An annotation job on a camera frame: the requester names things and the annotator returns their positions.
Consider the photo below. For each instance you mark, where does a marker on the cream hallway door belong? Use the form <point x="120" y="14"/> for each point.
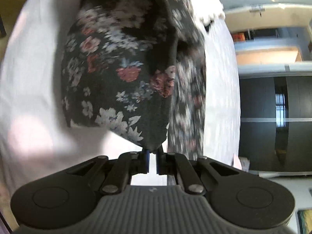
<point x="268" y="56"/>

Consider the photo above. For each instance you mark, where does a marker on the black sliding wardrobe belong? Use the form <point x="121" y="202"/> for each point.
<point x="258" y="97"/>

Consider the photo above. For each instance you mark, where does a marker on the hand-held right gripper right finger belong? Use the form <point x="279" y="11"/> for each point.
<point x="158" y="163"/>

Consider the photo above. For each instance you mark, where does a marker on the cream bedroom door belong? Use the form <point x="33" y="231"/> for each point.
<point x="280" y="17"/>

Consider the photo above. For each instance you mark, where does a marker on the dark floral garment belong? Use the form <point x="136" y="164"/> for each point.
<point x="109" y="78"/>

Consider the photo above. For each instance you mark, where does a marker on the white crinkled garment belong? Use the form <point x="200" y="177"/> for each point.
<point x="207" y="2"/>

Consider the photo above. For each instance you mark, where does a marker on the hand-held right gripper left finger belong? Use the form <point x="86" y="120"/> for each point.
<point x="146" y="162"/>

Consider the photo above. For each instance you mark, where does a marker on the bed with pink-dotted sheet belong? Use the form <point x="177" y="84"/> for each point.
<point x="29" y="102"/>

